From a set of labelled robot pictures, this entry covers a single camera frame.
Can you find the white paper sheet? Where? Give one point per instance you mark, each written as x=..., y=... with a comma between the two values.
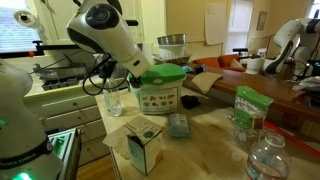
x=216, y=25

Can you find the black cloth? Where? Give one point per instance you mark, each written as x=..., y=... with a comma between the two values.
x=190, y=101

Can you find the orange sofa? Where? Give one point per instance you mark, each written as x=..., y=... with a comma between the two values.
x=210, y=61

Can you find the black compartment tray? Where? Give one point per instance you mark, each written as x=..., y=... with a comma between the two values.
x=60, y=83

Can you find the clear plastic water bottle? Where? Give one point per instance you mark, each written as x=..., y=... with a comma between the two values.
x=266, y=160

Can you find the steel mixing bowl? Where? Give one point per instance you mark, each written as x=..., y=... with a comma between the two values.
x=171, y=39

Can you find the light blue round object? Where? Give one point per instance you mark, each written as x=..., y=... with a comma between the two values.
x=186, y=68

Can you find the framed picture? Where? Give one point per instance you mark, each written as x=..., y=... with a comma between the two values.
x=262, y=20

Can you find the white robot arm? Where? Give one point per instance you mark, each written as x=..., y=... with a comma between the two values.
x=290, y=33
x=110, y=30

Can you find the chamomile tea box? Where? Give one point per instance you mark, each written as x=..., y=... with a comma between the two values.
x=145, y=150

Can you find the wide steel bowl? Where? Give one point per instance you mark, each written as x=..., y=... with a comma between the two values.
x=173, y=61

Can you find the brown wooden table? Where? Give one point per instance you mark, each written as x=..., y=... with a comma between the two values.
x=266, y=86

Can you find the green snack pouch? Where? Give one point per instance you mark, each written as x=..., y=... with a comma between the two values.
x=250, y=100

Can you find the pale paper napkin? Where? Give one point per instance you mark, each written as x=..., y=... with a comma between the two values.
x=116, y=141

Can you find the steel basin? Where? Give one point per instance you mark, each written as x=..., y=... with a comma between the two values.
x=63, y=71

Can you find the red strip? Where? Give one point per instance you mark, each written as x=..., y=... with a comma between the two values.
x=290, y=137

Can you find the aluminium extrusion frame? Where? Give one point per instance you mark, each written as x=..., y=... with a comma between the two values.
x=65, y=146

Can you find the window with blinds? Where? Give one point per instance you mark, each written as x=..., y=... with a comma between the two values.
x=240, y=23
x=16, y=30

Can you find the crumpled grey plastic packet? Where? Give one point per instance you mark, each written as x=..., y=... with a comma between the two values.
x=179, y=125

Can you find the green trash can lid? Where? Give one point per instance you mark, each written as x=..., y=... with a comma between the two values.
x=163, y=71

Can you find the clear pump sanitizer bottle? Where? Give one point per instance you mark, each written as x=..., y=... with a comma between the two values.
x=113, y=103

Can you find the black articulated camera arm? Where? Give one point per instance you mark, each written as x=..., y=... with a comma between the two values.
x=20, y=53

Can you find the white paper towel roll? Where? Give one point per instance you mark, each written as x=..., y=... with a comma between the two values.
x=28, y=20

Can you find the white trash can body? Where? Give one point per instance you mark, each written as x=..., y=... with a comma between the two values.
x=158, y=100

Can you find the black stereo camera bar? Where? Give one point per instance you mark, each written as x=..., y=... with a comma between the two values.
x=240, y=50

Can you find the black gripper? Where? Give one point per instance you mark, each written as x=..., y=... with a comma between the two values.
x=107, y=69

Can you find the white colander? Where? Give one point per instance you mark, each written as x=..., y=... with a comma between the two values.
x=171, y=51

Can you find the crumpled clear plastic bag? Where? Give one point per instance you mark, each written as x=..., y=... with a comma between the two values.
x=308, y=83

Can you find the white jug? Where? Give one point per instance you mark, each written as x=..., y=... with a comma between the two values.
x=255, y=65

